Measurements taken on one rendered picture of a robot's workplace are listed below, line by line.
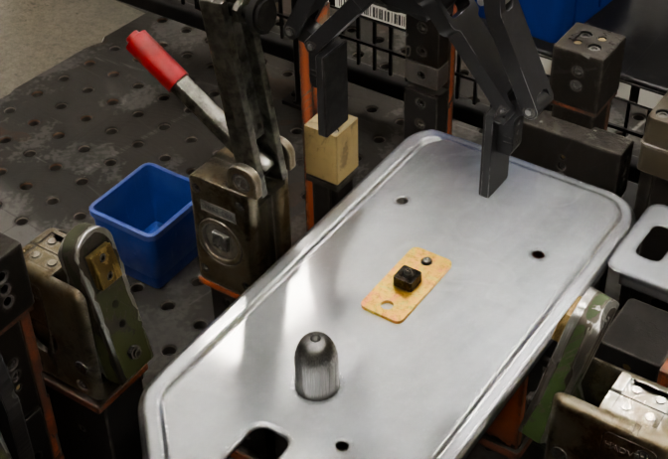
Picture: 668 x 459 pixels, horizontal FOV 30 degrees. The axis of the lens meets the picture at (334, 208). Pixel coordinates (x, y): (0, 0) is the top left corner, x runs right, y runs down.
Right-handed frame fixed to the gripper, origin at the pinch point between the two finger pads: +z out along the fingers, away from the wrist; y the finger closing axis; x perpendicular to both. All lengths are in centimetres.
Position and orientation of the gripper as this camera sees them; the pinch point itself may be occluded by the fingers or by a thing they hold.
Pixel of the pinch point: (411, 143)
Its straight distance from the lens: 90.7
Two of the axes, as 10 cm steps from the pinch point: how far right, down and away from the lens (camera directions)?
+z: 0.2, 7.8, 6.3
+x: 5.6, -5.3, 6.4
